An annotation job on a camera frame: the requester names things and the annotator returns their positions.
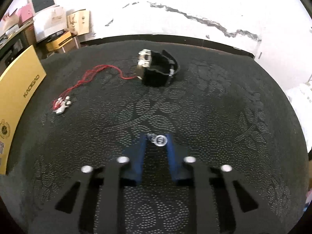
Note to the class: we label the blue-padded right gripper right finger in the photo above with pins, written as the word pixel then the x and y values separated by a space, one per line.
pixel 222 200

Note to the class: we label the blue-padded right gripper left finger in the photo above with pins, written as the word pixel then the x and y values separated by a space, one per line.
pixel 91 200

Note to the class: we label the small silver charm earring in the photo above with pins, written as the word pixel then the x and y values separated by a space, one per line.
pixel 158 140

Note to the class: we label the black gold wrist watch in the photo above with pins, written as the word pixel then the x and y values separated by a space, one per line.
pixel 156 69

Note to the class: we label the black patterned table cloth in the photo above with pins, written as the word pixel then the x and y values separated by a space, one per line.
pixel 223 109

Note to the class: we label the yellow cardboard box white inside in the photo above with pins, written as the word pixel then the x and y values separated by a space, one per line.
pixel 18 83

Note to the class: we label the yellow flat box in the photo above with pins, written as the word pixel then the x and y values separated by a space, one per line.
pixel 59 42

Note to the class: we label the black desk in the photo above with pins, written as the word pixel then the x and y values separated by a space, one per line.
pixel 18 42

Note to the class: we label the tan paper gift bag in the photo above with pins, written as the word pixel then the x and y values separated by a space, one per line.
pixel 78 22

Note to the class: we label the white paper gift bag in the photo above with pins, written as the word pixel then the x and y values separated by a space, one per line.
pixel 49 21

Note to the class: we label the woven tan bag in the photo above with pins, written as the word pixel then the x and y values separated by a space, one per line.
pixel 9 21

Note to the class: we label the pink box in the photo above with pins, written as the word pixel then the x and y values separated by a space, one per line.
pixel 25 13

